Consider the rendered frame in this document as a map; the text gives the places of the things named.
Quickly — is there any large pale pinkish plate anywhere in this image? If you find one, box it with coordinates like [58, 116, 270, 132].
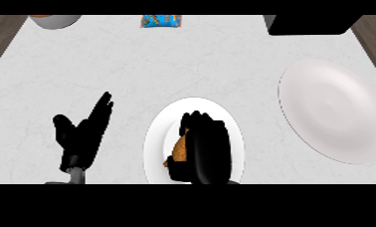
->
[276, 58, 376, 165]

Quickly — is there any blue snack packet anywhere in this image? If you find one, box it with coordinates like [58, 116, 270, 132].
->
[140, 15, 185, 29]

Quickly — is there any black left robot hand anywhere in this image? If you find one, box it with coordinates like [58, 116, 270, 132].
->
[52, 91, 117, 174]

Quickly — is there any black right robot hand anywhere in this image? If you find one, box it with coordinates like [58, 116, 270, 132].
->
[167, 110, 232, 185]

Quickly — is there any brown croissant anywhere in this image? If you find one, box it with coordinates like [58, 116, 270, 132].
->
[163, 127, 191, 168]

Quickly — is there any white round plate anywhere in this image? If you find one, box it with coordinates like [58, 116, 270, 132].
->
[143, 97, 245, 185]

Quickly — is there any black box appliance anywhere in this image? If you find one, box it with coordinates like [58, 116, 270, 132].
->
[263, 15, 365, 37]

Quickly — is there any grey round bowl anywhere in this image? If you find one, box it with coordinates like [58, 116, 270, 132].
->
[28, 15, 83, 31]

